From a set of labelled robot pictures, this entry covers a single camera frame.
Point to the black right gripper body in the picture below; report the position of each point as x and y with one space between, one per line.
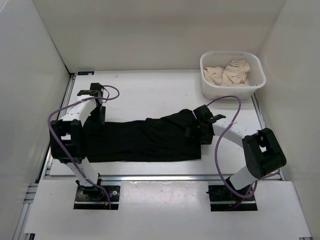
198 133

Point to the aluminium right side rail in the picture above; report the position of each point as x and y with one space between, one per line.
260 115

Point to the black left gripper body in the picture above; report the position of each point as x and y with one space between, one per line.
98 115

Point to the aluminium left side rail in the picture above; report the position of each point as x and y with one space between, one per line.
44 171

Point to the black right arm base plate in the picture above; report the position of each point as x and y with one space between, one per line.
223 200

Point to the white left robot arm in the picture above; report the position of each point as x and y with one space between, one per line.
68 139

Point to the beige crumpled garment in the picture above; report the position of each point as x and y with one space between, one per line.
234 74

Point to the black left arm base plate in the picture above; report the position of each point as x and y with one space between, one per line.
92 198

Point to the black trousers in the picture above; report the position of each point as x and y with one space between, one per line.
150 140

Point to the white plastic basket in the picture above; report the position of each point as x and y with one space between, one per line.
255 80

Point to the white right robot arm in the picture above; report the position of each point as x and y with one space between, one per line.
262 152

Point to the aluminium table edge rail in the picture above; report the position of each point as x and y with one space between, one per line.
161 178

